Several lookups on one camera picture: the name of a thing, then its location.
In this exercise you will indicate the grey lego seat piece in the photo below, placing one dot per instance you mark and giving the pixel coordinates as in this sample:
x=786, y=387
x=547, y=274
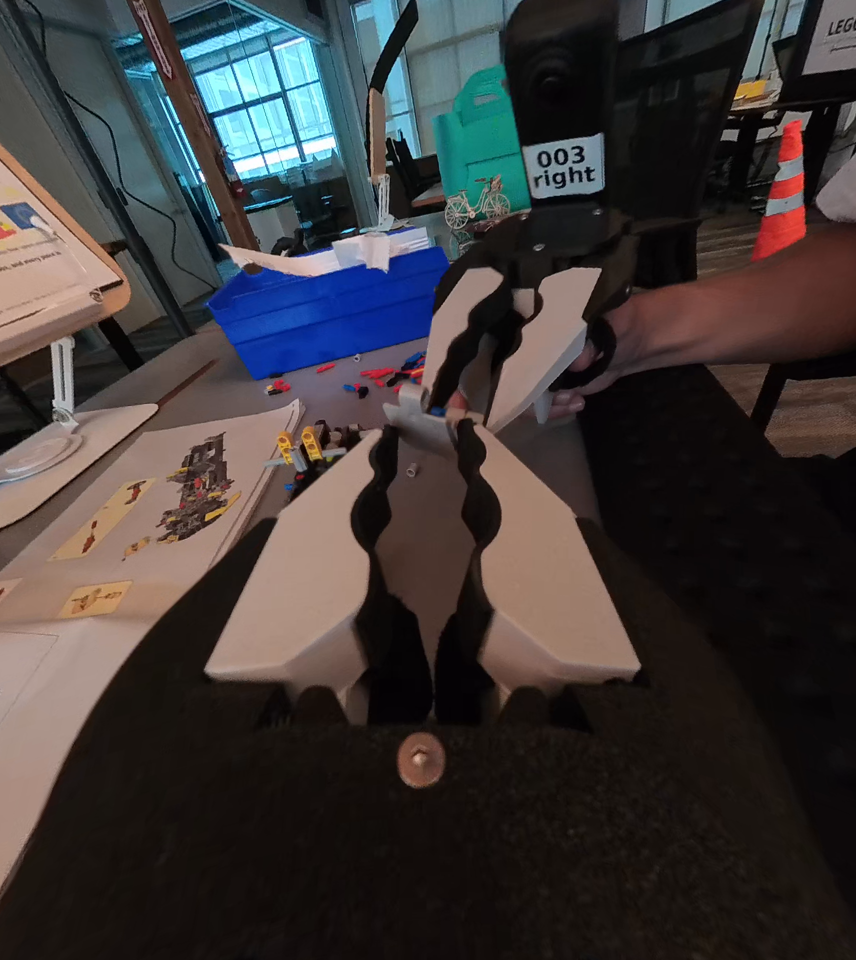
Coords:
x=420, y=427

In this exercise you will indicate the black and white marker sign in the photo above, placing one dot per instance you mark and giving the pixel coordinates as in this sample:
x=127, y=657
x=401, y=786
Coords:
x=855, y=37

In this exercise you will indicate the pile of small lego pins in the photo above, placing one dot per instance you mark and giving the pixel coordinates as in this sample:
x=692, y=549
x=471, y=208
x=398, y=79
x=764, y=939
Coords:
x=390, y=371

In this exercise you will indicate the orange traffic cone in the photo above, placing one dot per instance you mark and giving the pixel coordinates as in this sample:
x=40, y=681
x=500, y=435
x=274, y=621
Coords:
x=782, y=202

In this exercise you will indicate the task instruction board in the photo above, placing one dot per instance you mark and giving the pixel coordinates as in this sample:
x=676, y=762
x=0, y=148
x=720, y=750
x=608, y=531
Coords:
x=8, y=262

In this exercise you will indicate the black mesh chair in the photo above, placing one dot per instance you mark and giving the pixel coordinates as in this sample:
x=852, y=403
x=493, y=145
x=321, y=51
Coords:
x=675, y=112

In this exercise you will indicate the wooden post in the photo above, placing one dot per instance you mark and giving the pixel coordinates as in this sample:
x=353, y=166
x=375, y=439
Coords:
x=188, y=112

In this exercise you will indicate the blue plastic bin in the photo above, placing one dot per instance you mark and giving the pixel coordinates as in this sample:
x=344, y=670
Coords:
x=323, y=315

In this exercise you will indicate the white board stand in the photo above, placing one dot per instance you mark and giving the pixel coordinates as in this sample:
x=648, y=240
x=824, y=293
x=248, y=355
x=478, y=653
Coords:
x=60, y=442

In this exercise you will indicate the white paper sheets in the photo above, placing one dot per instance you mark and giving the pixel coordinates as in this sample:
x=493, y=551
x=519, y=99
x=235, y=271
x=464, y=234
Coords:
x=323, y=259

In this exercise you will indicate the black dotted mat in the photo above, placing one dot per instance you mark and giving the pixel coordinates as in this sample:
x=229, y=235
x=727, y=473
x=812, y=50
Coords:
x=735, y=600

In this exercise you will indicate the open instruction booklet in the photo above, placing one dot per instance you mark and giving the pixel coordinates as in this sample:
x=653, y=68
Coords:
x=98, y=562

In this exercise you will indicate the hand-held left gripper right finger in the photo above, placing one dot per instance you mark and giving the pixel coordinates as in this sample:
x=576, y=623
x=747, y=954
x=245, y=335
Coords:
x=555, y=600

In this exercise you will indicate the person's right hand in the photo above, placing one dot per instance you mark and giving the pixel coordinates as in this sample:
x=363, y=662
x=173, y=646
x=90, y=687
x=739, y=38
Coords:
x=630, y=337

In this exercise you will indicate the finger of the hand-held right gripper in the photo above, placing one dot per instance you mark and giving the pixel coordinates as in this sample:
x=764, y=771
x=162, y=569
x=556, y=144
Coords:
x=458, y=307
x=555, y=322

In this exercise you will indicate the lego car chassis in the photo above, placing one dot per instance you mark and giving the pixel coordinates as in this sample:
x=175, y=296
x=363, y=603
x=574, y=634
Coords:
x=308, y=450

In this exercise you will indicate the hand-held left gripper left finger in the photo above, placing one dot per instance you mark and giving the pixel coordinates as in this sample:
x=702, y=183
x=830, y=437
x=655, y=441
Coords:
x=293, y=600

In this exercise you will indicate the teal carry case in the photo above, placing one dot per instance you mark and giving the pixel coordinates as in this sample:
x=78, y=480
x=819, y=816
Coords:
x=480, y=135

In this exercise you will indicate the person's right forearm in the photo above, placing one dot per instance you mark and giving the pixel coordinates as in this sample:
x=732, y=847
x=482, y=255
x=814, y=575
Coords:
x=758, y=300

